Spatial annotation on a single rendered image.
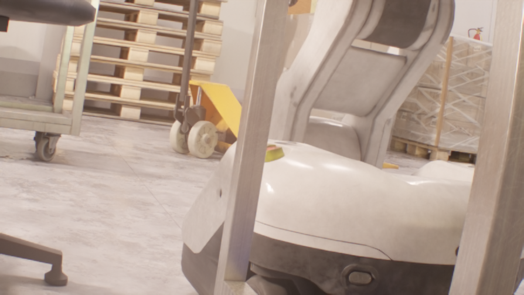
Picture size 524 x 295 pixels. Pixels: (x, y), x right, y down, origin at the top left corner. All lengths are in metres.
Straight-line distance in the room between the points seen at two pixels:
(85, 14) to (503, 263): 1.09
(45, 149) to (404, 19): 2.02
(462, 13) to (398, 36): 6.89
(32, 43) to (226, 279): 5.99
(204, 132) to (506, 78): 3.51
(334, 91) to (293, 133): 0.11
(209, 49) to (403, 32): 4.45
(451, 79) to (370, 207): 5.37
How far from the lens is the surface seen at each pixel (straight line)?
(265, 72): 0.87
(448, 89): 6.34
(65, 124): 2.98
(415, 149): 6.65
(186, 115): 3.81
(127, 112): 5.60
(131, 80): 5.66
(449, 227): 1.05
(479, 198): 0.43
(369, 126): 1.49
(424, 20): 1.31
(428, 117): 6.46
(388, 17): 1.28
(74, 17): 1.37
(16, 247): 1.45
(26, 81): 6.68
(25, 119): 2.95
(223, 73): 7.04
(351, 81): 1.41
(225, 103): 3.90
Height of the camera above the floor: 0.46
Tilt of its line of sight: 5 degrees down
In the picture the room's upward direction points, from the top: 9 degrees clockwise
